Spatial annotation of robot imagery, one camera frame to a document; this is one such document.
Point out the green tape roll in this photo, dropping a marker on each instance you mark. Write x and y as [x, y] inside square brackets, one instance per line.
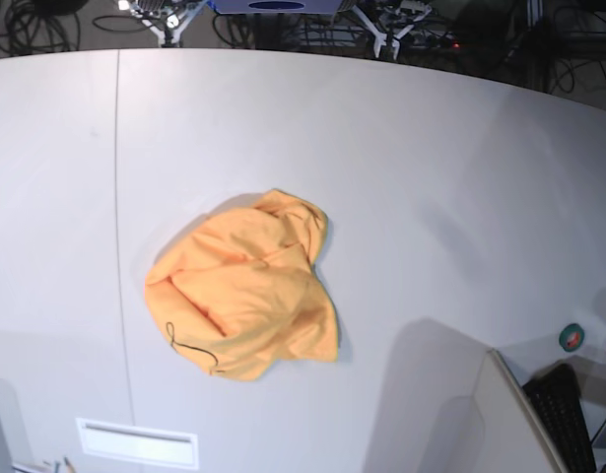
[571, 337]

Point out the orange t-shirt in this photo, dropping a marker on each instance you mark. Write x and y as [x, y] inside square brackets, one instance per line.
[239, 292]

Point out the black keyboard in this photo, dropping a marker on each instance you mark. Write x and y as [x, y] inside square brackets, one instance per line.
[555, 398]

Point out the black power strip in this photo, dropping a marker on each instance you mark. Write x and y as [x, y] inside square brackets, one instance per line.
[428, 41]

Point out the white partition board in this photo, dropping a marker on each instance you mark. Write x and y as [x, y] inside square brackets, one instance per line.
[514, 439]

